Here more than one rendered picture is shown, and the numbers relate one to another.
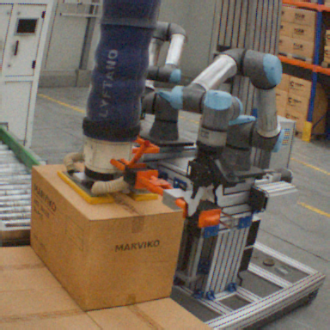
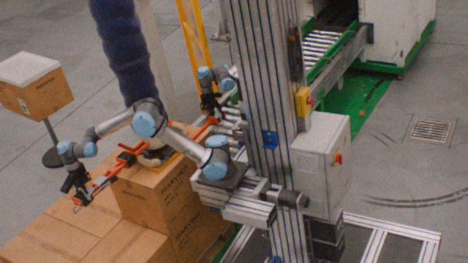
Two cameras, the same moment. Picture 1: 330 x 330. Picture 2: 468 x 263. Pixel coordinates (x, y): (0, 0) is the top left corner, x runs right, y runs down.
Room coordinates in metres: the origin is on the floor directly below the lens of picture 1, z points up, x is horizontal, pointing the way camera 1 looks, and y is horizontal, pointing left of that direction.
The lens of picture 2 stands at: (1.74, -2.45, 2.79)
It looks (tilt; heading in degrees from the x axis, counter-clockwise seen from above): 34 degrees down; 75
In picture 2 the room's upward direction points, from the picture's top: 11 degrees counter-clockwise
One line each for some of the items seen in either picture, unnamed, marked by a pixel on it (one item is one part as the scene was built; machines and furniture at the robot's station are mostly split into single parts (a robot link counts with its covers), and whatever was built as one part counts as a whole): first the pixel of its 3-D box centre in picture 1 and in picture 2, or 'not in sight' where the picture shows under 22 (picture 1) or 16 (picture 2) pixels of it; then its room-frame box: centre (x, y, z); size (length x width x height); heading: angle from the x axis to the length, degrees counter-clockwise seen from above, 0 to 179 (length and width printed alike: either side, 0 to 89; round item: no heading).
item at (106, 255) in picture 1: (95, 231); (166, 174); (1.88, 0.24, 0.75); 0.60 x 0.40 x 0.40; 37
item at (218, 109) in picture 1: (216, 110); (66, 152); (1.41, -0.12, 1.37); 0.09 x 0.08 x 0.11; 156
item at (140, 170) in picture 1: (140, 175); (126, 159); (1.67, 0.08, 1.07); 0.10 x 0.08 x 0.06; 126
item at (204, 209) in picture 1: (201, 213); (82, 197); (1.39, -0.13, 1.07); 0.08 x 0.07 x 0.05; 36
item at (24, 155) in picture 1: (18, 145); (326, 62); (3.55, 1.17, 0.60); 1.60 x 0.10 x 0.09; 37
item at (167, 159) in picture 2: (125, 180); (170, 152); (1.93, 0.15, 0.97); 0.34 x 0.10 x 0.05; 36
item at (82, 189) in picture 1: (82, 181); not in sight; (1.82, 0.30, 0.97); 0.34 x 0.10 x 0.05; 36
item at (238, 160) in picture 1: (236, 155); (221, 165); (2.14, -0.30, 1.09); 0.15 x 0.15 x 0.10
